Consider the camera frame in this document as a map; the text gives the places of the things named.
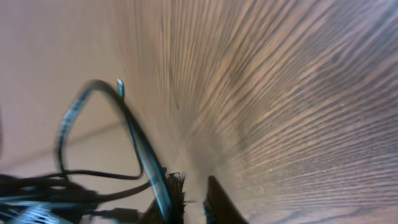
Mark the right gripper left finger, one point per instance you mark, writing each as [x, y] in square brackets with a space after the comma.
[168, 207]

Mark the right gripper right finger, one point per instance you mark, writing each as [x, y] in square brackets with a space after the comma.
[218, 207]

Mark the black USB cable silver plug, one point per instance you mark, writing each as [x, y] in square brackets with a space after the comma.
[54, 197]

